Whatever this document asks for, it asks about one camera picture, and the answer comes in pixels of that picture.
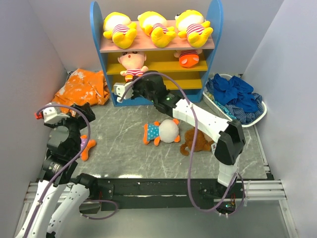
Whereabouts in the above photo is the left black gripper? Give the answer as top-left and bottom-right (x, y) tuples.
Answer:
(45, 102), (95, 155)

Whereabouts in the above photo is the boy doll striped shirt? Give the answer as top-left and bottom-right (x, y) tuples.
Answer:
(173, 49), (203, 68)

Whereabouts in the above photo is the yellow frog plush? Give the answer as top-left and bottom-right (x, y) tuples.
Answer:
(137, 11), (176, 48)
(175, 9), (213, 48)
(103, 12), (137, 49)

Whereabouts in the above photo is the yellow frog plush front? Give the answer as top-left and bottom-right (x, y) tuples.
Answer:
(175, 9), (213, 48)

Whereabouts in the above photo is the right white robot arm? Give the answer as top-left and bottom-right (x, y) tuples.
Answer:
(125, 71), (246, 198)

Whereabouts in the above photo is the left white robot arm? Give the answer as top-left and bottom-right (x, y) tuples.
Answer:
(17, 103), (96, 238)

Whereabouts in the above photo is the blue pink yellow toy shelf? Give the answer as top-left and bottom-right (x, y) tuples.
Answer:
(90, 0), (223, 107)

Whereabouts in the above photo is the orange white tie-dye cloth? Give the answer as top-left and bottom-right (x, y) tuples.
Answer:
(52, 68), (110, 106)

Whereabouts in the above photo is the plush purple dotted dress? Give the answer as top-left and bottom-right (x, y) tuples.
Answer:
(80, 135), (97, 161)

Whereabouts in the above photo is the white plush blue dotted dress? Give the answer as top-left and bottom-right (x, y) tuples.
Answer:
(143, 119), (180, 146)

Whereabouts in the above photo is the white plastic laundry basket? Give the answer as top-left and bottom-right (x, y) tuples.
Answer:
(202, 73), (268, 128)

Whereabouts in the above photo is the brown monkey plush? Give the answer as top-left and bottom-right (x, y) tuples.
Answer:
(180, 128), (214, 156)

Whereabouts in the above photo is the blue clothes pile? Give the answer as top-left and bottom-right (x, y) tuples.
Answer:
(206, 73), (264, 125)

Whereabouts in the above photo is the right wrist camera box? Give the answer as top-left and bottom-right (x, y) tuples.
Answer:
(113, 82), (133, 103)

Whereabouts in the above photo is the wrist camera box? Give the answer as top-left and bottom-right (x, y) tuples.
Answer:
(35, 102), (70, 125)
(113, 82), (133, 103)

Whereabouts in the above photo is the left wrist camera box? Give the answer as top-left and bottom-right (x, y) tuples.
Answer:
(35, 102), (70, 125)

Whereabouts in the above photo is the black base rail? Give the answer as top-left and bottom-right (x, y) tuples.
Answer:
(59, 177), (248, 211)

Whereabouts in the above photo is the aluminium frame rail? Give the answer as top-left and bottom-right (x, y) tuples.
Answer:
(17, 174), (286, 238)

